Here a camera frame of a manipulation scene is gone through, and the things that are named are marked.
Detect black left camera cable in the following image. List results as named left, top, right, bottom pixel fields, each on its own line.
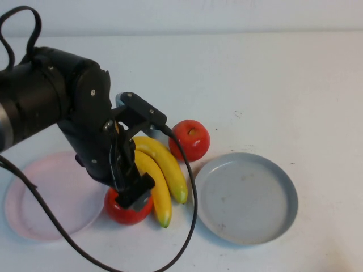
left=0, top=124, right=199, bottom=272

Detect pale pink round plate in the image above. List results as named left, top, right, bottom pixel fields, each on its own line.
left=4, top=151, right=107, bottom=242

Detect pale grey-blue round plate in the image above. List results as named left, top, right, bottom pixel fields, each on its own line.
left=195, top=152, right=299, bottom=246

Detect red apple with thin stem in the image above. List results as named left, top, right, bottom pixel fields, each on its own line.
left=104, top=187, right=154, bottom=226

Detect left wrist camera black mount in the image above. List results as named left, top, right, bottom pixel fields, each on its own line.
left=111, top=91, right=168, bottom=134

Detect yellow plastic banana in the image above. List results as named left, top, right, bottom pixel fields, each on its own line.
left=132, top=136, right=189, bottom=205
left=133, top=150, right=173, bottom=229

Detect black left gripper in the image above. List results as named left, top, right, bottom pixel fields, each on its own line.
left=58, top=112, right=156, bottom=213

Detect black sleeved left arm cable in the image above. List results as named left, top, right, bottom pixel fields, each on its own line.
left=0, top=7, right=43, bottom=71

